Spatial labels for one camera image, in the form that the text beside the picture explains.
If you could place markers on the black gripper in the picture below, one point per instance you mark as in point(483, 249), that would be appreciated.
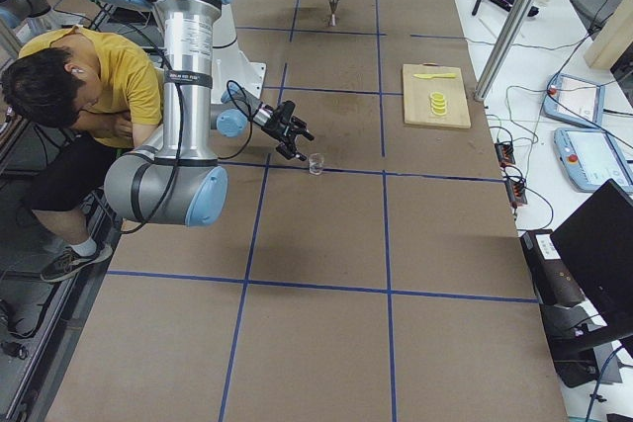
point(275, 126)

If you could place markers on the steel double jigger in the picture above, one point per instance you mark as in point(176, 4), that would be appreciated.
point(332, 15)

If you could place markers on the clear shot glass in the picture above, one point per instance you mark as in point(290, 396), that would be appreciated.
point(316, 164)

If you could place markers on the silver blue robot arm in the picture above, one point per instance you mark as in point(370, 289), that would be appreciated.
point(175, 177)

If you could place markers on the bamboo cutting board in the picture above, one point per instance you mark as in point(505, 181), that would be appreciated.
point(417, 105)

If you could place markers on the yellow plastic knife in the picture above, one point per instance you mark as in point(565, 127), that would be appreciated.
point(430, 76)

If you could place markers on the lemon slice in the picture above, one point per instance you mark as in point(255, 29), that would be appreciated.
point(438, 107)
point(438, 102)
point(439, 112)
point(437, 95)

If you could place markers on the person in yellow shirt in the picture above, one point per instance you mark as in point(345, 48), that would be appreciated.
point(105, 88)

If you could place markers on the teach pendant far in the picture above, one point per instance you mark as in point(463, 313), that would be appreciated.
point(574, 101)

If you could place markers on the teach pendant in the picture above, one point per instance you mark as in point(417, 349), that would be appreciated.
point(574, 101)
point(591, 157)

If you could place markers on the wooden board leaning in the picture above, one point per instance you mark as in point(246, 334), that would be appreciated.
point(613, 40)

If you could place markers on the teach pendant near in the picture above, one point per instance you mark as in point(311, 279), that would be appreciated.
point(591, 157)

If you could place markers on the black small computer box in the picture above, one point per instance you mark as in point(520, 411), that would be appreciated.
point(552, 279)

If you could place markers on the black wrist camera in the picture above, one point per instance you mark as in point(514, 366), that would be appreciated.
point(284, 112)

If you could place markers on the aluminium frame post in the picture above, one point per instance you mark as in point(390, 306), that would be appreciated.
point(507, 35)

